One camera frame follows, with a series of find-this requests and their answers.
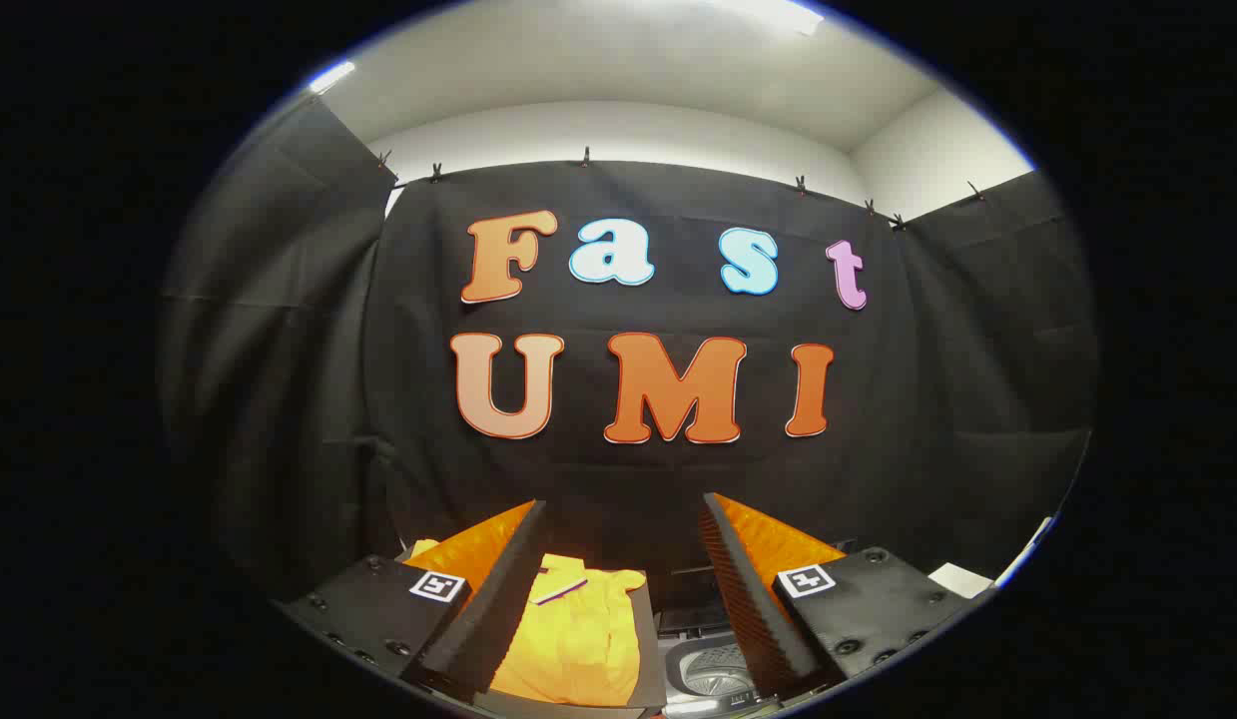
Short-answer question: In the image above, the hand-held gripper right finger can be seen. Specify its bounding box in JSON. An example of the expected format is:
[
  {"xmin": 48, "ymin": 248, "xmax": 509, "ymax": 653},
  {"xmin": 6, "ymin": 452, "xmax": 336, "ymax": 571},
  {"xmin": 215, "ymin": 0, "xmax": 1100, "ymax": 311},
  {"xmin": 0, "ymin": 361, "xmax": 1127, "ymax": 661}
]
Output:
[{"xmin": 698, "ymin": 491, "xmax": 993, "ymax": 700}]

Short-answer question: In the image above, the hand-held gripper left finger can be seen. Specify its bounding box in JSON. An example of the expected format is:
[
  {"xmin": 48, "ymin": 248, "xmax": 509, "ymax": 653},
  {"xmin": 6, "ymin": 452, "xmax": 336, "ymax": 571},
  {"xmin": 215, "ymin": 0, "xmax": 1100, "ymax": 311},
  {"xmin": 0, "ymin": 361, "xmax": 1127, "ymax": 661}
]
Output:
[{"xmin": 275, "ymin": 499, "xmax": 549, "ymax": 705}]

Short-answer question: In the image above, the grey washing machine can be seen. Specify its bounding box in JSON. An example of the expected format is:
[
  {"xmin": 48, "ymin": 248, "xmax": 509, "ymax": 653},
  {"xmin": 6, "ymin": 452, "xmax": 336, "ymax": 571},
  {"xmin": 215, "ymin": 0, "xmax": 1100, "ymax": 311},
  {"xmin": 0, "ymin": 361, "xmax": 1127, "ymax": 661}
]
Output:
[{"xmin": 653, "ymin": 599, "xmax": 779, "ymax": 716}]

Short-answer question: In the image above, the yellow polo shirt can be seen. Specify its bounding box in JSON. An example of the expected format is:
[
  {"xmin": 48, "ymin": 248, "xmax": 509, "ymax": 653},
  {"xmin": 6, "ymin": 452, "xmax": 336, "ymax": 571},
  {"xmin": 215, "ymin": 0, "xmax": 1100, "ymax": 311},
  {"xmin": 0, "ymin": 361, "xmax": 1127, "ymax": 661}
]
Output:
[{"xmin": 408, "ymin": 539, "xmax": 647, "ymax": 708}]

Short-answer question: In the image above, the black backdrop cloth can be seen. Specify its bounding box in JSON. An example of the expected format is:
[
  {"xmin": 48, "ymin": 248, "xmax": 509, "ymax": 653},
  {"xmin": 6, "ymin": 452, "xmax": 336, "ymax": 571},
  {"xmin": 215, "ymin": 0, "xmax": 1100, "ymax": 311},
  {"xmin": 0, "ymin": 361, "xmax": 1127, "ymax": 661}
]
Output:
[{"xmin": 159, "ymin": 95, "xmax": 1098, "ymax": 600}]

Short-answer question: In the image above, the white panel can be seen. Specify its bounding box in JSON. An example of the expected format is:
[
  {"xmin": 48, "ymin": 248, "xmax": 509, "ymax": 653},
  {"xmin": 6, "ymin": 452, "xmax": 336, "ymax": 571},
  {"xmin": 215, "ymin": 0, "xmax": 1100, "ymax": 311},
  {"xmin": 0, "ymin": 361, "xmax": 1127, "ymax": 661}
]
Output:
[{"xmin": 928, "ymin": 514, "xmax": 1056, "ymax": 600}]

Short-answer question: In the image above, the row of black clips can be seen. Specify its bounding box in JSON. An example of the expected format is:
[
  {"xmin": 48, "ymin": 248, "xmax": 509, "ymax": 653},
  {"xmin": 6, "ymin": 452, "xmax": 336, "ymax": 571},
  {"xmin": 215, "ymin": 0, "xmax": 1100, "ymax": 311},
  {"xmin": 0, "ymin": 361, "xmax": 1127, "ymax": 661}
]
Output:
[{"xmin": 376, "ymin": 148, "xmax": 983, "ymax": 231}]

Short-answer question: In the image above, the ceiling light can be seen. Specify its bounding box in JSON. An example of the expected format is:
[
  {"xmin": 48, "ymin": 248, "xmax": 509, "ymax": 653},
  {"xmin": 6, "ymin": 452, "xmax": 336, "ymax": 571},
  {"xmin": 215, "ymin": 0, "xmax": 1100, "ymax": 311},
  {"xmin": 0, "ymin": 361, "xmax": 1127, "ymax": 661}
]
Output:
[{"xmin": 307, "ymin": 60, "xmax": 357, "ymax": 96}]

